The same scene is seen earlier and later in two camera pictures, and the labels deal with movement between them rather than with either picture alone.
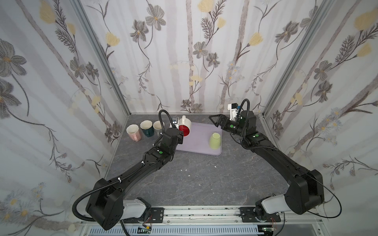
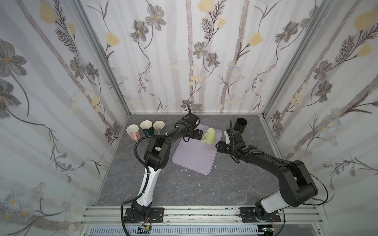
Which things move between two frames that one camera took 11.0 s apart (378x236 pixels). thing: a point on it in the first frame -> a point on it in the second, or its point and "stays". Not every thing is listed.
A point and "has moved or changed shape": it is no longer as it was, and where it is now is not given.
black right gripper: x=226 y=123 -> x=234 y=137
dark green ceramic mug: x=146 y=126 stays
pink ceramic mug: x=133 y=131 stays
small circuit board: x=143 y=230 stays
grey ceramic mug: x=157 y=127 stays
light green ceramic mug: x=215 y=141 has moved or changed shape
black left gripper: x=179 y=136 -> x=194 y=130
